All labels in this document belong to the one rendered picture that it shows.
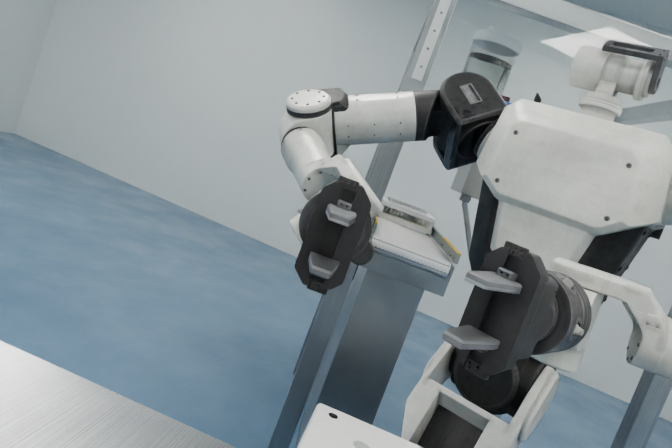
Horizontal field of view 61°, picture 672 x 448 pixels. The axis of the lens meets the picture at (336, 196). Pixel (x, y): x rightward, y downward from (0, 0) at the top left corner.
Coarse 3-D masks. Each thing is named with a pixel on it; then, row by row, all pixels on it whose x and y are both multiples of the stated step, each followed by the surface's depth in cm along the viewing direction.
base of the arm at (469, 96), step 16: (448, 80) 100; (464, 80) 100; (480, 80) 99; (448, 96) 98; (464, 96) 98; (480, 96) 97; (496, 96) 97; (448, 112) 97; (464, 112) 96; (480, 112) 95; (496, 112) 95; (464, 128) 96; (480, 128) 96; (448, 144) 102; (464, 144) 99; (448, 160) 104; (464, 160) 104
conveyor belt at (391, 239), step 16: (384, 224) 213; (384, 240) 175; (400, 240) 184; (416, 240) 200; (432, 240) 219; (400, 256) 174; (416, 256) 174; (432, 256) 175; (432, 272) 175; (448, 272) 174
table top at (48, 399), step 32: (0, 352) 51; (0, 384) 47; (32, 384) 48; (64, 384) 50; (96, 384) 52; (0, 416) 43; (32, 416) 44; (64, 416) 46; (96, 416) 47; (128, 416) 49; (160, 416) 50
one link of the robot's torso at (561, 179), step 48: (480, 144) 97; (528, 144) 86; (576, 144) 82; (624, 144) 79; (480, 192) 94; (528, 192) 85; (576, 192) 81; (624, 192) 78; (480, 240) 91; (528, 240) 85; (576, 240) 82; (624, 240) 81
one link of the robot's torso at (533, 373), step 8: (456, 352) 95; (520, 360) 89; (528, 360) 89; (536, 360) 90; (520, 368) 89; (528, 368) 89; (536, 368) 88; (520, 376) 88; (528, 376) 88; (536, 376) 88; (520, 384) 88; (528, 384) 87; (520, 392) 88; (512, 400) 88; (520, 400) 88; (504, 408) 89; (512, 408) 89; (512, 416) 91
